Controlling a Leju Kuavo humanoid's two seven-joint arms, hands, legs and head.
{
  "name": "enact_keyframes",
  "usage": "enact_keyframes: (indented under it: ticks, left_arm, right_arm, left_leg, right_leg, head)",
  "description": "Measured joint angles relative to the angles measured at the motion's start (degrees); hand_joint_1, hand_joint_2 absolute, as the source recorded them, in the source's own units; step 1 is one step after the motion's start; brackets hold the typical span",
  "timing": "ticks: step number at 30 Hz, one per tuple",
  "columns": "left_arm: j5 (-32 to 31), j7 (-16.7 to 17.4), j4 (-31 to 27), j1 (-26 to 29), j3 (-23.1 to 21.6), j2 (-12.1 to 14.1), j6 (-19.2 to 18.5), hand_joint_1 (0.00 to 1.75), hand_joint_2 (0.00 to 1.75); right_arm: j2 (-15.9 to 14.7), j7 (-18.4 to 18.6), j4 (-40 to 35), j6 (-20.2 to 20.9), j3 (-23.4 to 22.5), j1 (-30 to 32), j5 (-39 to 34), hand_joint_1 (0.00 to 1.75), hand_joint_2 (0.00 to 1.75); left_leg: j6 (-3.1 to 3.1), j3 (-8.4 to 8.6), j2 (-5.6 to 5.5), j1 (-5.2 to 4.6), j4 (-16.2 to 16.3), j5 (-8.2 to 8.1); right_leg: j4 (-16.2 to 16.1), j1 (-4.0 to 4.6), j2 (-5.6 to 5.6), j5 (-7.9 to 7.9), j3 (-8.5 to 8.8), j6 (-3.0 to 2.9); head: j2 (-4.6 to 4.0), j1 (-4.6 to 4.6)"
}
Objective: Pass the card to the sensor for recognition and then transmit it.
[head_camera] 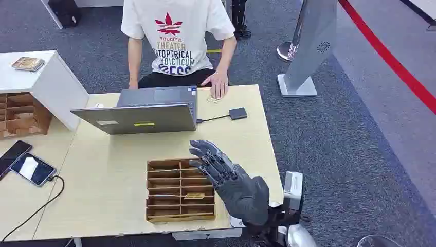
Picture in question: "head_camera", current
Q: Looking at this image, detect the person's left hand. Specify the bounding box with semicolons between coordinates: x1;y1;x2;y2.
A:
201;69;229;100

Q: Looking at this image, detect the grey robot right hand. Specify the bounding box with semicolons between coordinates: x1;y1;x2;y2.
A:
189;139;270;227

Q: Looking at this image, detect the wooden slotted card box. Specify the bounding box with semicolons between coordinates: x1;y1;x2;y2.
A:
146;157;216;224

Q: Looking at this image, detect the grey laptop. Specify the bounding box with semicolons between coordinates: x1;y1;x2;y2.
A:
70;85;198;135

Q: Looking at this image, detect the small black drive box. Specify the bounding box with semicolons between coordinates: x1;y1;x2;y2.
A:
228;107;248;121

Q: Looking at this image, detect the person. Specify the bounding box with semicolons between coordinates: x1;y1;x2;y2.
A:
120;0;238;100

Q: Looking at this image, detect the white cabinet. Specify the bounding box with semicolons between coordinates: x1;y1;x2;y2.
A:
0;50;90;132

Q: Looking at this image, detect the black case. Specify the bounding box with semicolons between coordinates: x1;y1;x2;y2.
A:
47;0;82;29

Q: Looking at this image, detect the silver kiosk stand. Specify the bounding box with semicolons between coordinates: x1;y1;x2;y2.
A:
277;0;338;98

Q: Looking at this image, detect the wooden compartment box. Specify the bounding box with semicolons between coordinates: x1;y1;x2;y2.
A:
0;92;53;140

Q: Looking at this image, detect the phone with lit screen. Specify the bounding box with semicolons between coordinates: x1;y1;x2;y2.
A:
10;153;58;187

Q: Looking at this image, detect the black phone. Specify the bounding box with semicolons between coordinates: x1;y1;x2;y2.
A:
0;140;34;181

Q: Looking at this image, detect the clear round dome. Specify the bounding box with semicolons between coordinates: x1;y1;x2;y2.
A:
356;234;404;247

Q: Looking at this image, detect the red barrier belt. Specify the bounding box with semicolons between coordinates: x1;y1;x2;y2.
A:
338;0;436;115

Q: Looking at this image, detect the black drive cable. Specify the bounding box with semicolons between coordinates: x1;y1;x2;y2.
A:
196;115;231;124

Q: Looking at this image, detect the white desk frame bar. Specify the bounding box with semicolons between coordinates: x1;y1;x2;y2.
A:
172;228;243;241

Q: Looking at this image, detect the chrome stanchion post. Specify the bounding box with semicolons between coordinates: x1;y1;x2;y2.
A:
276;0;306;63

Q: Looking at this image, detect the black phone cable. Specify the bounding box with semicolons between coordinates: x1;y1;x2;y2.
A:
0;174;65;243

